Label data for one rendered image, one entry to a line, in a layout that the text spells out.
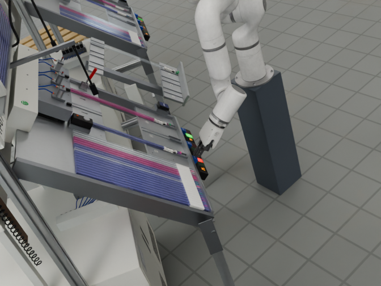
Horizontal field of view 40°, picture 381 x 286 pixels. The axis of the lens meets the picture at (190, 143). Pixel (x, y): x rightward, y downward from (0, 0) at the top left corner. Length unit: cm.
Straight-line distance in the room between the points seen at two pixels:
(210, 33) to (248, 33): 51
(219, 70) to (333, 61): 201
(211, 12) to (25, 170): 82
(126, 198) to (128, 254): 35
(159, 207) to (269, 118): 99
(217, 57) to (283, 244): 113
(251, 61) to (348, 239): 97
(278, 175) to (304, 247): 42
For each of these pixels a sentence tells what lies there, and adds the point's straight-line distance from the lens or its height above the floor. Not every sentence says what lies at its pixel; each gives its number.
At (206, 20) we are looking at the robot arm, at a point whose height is 127.
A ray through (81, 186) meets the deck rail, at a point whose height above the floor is 106.
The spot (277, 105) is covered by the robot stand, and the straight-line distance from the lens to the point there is 261.
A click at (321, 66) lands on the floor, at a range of 385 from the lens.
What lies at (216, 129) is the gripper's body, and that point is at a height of 83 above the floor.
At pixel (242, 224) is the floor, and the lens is 281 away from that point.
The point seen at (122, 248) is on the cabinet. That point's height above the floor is 62.
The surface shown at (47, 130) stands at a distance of 185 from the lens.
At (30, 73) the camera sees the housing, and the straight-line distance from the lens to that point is 198.
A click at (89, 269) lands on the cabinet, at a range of 207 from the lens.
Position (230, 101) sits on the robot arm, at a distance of 203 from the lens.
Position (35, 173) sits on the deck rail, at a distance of 165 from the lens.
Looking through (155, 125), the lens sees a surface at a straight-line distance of 227.
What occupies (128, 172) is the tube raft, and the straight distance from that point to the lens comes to 183.
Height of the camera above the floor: 206
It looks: 37 degrees down
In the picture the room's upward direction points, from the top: 20 degrees counter-clockwise
